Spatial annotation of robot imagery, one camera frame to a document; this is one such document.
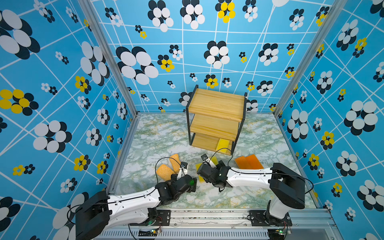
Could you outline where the yellow sponge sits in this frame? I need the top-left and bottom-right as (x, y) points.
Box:
(196, 163), (204, 175)
(199, 176), (206, 183)
(216, 139), (231, 154)

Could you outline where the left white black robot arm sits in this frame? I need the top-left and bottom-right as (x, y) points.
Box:
(75, 175), (198, 240)

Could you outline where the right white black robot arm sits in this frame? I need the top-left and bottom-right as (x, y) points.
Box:
(197, 162), (306, 226)

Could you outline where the tan sponge lower left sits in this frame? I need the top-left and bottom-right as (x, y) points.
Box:
(156, 164), (175, 181)

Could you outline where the tan sponge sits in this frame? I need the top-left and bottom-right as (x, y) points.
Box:
(156, 164), (175, 181)
(169, 154), (181, 174)

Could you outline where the tan sponge upper right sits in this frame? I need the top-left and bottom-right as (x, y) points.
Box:
(169, 154), (181, 174)

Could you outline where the orange sponge middle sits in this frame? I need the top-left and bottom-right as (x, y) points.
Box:
(235, 156), (251, 169)

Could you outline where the orange sponge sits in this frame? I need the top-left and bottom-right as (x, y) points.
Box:
(246, 155), (264, 170)
(235, 156), (251, 169)

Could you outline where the orange sponge right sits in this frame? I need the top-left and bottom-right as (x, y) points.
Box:
(246, 155), (264, 170)

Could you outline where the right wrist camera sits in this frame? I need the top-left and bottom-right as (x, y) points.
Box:
(201, 154), (216, 168)

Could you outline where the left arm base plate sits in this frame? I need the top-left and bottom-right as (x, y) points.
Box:
(130, 210), (171, 227)

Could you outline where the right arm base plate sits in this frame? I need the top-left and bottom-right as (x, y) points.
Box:
(246, 210), (293, 227)

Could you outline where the wooden three-tier shelf black frame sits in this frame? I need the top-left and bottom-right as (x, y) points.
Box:
(186, 85), (248, 155)

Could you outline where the aluminium front rail frame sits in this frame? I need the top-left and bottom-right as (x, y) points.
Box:
(92, 209), (343, 240)

